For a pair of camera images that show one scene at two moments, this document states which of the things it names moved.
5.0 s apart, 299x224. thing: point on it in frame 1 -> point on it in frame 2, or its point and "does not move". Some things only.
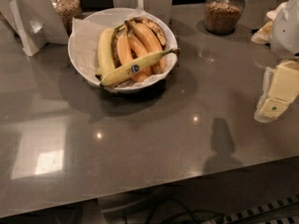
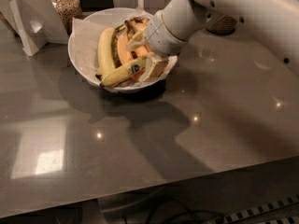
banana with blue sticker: x=121 y=73 does not move
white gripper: x=286 y=32 -> x=161 y=36
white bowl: x=123 y=49 does not move
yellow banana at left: x=105 y=57 does not move
